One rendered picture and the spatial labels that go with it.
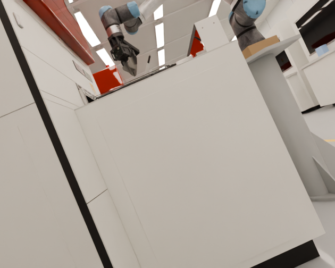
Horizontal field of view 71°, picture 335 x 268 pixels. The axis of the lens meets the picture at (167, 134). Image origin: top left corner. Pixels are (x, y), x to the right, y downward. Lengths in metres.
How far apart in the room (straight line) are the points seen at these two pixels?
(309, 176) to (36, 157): 1.26
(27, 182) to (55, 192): 0.08
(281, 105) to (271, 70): 0.19
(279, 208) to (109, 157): 0.61
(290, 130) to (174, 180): 0.77
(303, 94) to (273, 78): 4.40
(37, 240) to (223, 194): 0.57
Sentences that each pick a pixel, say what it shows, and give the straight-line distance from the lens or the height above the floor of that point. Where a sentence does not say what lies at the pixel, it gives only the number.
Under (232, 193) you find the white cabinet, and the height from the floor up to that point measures 0.33.
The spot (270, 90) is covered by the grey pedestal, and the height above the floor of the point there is 0.62.
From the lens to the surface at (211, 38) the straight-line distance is 0.98.
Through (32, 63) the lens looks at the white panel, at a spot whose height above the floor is 0.93.
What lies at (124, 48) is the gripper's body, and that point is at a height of 1.08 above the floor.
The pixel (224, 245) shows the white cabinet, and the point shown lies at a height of 0.18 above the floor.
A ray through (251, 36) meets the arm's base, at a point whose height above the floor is 0.93.
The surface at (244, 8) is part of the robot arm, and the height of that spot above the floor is 1.03.
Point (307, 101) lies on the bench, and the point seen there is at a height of 0.22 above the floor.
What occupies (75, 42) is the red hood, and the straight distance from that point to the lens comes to 1.32.
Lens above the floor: 0.57
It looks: 3 degrees up
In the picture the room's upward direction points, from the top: 24 degrees counter-clockwise
